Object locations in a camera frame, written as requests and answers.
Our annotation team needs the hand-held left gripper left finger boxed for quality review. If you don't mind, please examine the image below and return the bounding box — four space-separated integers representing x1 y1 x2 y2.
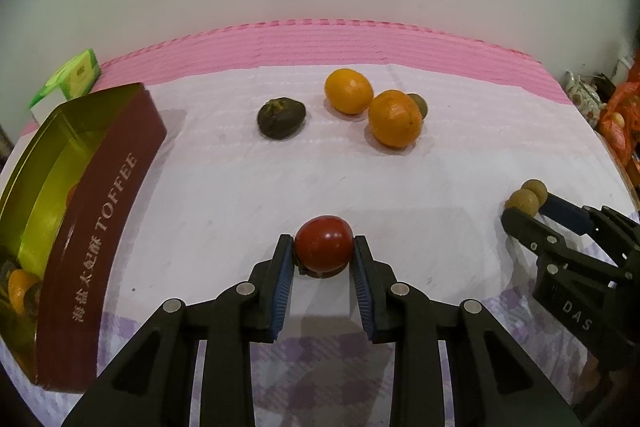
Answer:
60 234 296 427

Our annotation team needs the orange plastic bag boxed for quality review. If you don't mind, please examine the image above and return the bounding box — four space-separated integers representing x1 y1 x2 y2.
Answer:
600 79 640 168

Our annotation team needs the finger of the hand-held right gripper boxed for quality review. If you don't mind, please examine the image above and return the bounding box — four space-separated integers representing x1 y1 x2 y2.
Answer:
544 192 640 264
501 206 621 290

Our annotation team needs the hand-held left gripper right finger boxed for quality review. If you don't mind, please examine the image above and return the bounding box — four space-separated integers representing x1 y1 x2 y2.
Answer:
351 234 583 427

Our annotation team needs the tan longan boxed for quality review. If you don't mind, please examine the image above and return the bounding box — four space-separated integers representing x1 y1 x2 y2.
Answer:
505 188 541 214
521 178 549 202

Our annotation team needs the small green fruit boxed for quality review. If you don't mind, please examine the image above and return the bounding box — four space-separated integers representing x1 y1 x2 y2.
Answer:
406 93 429 120

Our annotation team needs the green and white tissue box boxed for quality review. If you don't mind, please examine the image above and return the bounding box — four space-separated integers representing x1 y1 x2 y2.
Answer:
27 48 101 112

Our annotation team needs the patterned wrapped packet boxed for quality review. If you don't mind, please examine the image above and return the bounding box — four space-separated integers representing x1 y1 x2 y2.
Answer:
565 71 608 128

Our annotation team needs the small orange mandarin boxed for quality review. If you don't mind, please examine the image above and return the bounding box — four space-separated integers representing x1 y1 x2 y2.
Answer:
324 68 374 115
368 90 423 150

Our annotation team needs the large orange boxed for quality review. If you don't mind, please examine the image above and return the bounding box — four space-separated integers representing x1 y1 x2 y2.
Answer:
7 269 41 315

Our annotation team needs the pink foam mat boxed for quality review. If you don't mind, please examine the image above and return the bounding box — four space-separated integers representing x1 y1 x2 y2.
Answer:
22 19 571 108

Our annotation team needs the maroon and gold tin box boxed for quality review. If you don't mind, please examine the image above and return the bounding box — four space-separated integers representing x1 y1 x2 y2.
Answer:
0 82 168 392

